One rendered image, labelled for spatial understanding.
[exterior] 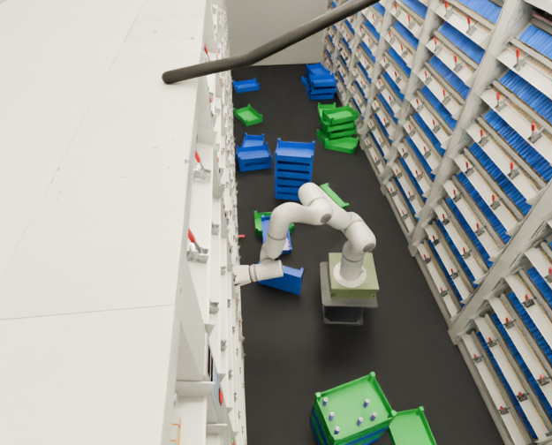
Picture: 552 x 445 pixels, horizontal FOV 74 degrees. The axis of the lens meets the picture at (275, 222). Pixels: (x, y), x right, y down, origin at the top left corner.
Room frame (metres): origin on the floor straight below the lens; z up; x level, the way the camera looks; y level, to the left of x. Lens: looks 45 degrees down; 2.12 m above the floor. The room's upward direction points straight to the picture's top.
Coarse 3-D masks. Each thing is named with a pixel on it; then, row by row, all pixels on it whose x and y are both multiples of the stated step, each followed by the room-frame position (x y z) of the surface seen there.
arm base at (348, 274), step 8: (336, 264) 1.37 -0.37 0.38; (344, 264) 1.26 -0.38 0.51; (352, 264) 1.24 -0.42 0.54; (360, 264) 1.26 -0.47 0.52; (336, 272) 1.31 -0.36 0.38; (344, 272) 1.26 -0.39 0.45; (352, 272) 1.24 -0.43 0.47; (360, 272) 1.29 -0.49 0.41; (336, 280) 1.25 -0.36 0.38; (344, 280) 1.25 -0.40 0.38; (352, 280) 1.24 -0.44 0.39; (360, 280) 1.25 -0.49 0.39
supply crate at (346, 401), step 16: (352, 384) 0.68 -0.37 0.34; (368, 384) 0.68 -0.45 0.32; (320, 400) 0.61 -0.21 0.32; (336, 400) 0.61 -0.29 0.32; (352, 400) 0.61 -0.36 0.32; (384, 400) 0.60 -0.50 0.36; (336, 416) 0.54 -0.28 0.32; (352, 416) 0.54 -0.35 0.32; (368, 416) 0.54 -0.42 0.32; (384, 416) 0.54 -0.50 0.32; (352, 432) 0.48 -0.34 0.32
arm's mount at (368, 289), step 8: (336, 256) 1.44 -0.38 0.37; (368, 256) 1.43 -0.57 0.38; (328, 264) 1.43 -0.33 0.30; (368, 264) 1.37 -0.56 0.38; (328, 272) 1.38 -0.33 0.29; (368, 272) 1.31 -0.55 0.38; (368, 280) 1.25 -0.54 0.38; (376, 280) 1.25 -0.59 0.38; (336, 288) 1.20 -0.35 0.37; (344, 288) 1.20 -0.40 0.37; (352, 288) 1.20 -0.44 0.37; (360, 288) 1.20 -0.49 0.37; (368, 288) 1.20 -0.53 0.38; (376, 288) 1.20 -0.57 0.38; (336, 296) 1.20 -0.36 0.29; (344, 296) 1.20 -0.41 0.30; (352, 296) 1.20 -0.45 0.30; (360, 296) 1.20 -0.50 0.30; (368, 296) 1.19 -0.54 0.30
